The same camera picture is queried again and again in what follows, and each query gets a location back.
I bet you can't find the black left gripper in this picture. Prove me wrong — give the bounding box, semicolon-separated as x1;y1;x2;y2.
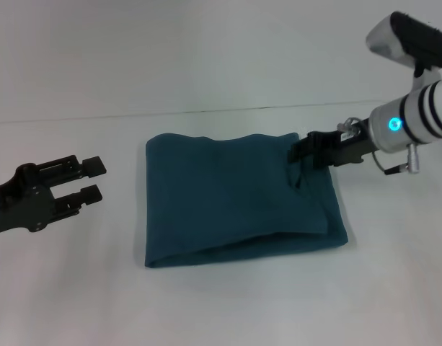
0;154;108;238

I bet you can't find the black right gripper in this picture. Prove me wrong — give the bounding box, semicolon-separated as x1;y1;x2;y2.
288;126;376;171

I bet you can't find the teal t-shirt with FREE print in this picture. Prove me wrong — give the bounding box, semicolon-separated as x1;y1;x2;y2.
143;132;350;270

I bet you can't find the right gripper cable with connector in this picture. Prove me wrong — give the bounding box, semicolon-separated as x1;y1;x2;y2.
337;117;423;177

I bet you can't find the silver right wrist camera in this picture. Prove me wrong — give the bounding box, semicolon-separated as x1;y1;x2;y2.
364;11;442;88

